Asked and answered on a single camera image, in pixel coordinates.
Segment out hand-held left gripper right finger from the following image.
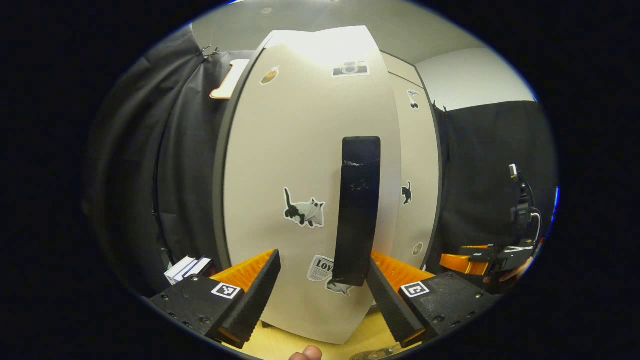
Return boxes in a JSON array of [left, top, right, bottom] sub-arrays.
[[366, 250, 501, 349]]

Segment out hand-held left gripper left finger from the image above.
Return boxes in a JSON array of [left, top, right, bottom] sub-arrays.
[[148, 249, 282, 350]]

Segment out white cabinet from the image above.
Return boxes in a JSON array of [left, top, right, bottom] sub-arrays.
[[212, 35, 271, 273]]

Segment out black backdrop cloth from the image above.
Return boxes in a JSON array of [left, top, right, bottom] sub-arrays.
[[84, 27, 559, 297]]

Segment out black door handle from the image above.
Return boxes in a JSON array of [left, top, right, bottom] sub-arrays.
[[332, 136, 382, 288]]

